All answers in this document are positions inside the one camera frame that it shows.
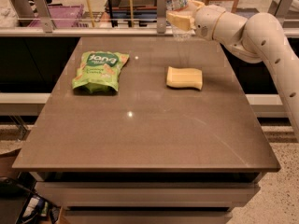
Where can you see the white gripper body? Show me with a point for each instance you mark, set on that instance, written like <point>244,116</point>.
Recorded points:
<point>206,21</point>

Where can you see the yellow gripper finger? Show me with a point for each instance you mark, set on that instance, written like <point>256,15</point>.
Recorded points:
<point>182,20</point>
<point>194,5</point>

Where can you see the clear plastic water bottle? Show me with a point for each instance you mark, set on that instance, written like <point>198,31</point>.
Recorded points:
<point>177,5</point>

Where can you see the green and yellow sponge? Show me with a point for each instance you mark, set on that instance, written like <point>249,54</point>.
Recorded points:
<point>184,78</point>

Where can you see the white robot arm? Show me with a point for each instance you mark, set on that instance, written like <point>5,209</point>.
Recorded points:
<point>260,38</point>

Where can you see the yellow pole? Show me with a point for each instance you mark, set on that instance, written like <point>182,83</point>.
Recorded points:
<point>88,2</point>

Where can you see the green snack bag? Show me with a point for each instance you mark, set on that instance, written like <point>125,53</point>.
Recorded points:
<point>99,71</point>

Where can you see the purple plastic crate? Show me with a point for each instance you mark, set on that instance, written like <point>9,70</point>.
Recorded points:
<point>65,16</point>

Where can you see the upper grey drawer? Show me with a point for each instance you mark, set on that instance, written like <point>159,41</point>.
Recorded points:
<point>114,194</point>

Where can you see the grey drawer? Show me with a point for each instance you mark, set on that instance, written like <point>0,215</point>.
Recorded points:
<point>114,194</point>
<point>151,216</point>

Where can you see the lower grey drawer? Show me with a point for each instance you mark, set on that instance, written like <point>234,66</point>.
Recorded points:
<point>151,216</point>

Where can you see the box of clutter on floor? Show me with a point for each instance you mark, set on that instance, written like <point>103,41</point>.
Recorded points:
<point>38,211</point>

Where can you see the middle metal railing post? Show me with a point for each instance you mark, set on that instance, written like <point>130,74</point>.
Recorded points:
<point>161,17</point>

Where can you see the metal railing post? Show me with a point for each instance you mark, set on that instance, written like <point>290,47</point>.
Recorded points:
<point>280,9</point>
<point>44,16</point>
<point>161,17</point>

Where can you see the right metal railing post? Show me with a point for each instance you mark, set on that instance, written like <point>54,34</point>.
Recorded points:
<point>280,9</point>

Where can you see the left metal railing post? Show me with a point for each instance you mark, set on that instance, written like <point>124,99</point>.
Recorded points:
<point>44,16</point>

